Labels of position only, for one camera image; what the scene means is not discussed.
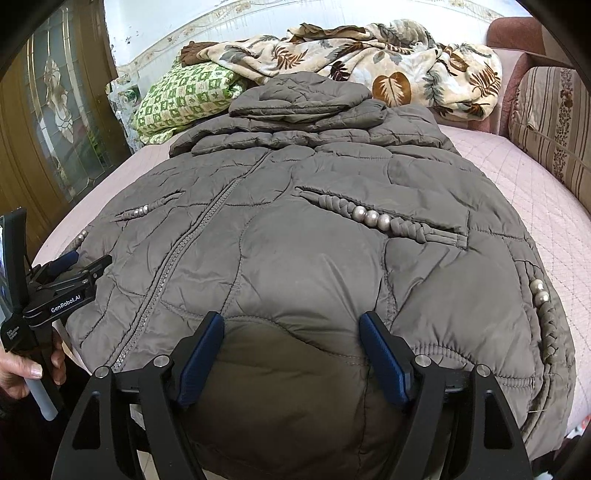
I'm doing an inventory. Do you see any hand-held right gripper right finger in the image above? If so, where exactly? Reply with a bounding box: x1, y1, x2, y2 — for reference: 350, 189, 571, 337
358, 311, 534, 480

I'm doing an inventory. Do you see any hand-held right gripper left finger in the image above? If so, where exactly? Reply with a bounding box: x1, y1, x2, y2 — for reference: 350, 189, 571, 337
53, 311, 226, 480

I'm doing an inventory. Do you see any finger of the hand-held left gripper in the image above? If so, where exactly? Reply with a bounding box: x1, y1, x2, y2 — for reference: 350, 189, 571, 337
39, 255, 114, 296
28, 250, 80, 283

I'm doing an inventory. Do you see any grey-green puffer jacket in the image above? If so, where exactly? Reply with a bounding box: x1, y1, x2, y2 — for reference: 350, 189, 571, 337
65, 71, 577, 480

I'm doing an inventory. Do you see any person's left hand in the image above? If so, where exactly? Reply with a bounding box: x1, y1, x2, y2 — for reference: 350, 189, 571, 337
0, 330, 68, 401

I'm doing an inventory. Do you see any wooden door with glass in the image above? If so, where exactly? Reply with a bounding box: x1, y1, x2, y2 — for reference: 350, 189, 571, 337
0, 0, 130, 243

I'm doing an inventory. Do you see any green patterned pillow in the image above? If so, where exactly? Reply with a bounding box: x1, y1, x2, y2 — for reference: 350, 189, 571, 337
133, 61, 250, 145

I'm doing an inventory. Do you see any brown cloth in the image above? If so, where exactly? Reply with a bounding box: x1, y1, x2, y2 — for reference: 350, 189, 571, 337
179, 41, 220, 68

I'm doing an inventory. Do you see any striped floral cushion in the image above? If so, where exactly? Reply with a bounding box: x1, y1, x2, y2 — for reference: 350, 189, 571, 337
508, 66, 591, 206

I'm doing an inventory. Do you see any leaf-print fleece blanket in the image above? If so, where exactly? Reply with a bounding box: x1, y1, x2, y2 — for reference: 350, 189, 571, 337
203, 19, 503, 121

